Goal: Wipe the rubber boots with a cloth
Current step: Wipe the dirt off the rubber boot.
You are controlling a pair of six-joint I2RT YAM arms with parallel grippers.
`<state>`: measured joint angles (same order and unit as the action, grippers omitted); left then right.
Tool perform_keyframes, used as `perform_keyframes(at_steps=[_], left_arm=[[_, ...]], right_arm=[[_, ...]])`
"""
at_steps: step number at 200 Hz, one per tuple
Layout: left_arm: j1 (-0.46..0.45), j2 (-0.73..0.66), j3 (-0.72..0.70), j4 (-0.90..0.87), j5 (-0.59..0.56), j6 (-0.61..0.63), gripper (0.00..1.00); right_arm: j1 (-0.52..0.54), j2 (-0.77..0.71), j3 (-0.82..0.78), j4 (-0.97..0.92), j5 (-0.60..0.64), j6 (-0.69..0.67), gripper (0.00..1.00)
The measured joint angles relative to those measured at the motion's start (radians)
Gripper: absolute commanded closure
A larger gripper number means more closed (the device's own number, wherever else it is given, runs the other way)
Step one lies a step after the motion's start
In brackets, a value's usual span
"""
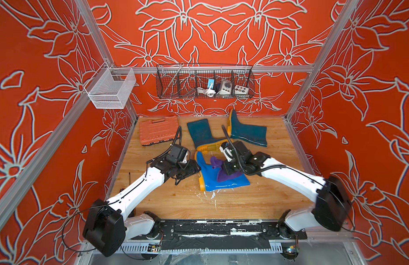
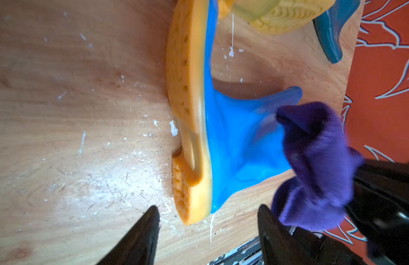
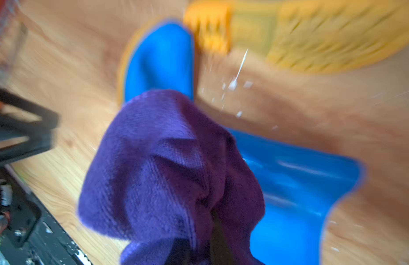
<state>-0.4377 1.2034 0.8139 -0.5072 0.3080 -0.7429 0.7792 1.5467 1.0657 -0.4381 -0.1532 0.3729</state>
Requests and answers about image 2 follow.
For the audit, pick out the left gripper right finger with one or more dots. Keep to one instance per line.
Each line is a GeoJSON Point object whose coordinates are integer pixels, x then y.
{"type": "Point", "coordinates": [302, 247]}

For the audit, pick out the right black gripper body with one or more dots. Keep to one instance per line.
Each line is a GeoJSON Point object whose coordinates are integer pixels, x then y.
{"type": "Point", "coordinates": [380, 210]}

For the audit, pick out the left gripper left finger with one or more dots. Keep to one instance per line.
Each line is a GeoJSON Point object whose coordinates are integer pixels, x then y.
{"type": "Point", "coordinates": [139, 245]}

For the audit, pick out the purple cloth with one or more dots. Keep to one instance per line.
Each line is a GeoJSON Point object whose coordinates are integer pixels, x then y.
{"type": "Point", "coordinates": [317, 151]}

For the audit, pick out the bright blue rubber boot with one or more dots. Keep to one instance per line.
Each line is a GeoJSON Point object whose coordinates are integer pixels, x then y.
{"type": "Point", "coordinates": [227, 144]}

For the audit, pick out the teal boot with yellow sole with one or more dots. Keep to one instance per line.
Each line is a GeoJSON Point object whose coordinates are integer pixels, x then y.
{"type": "Point", "coordinates": [282, 16]}

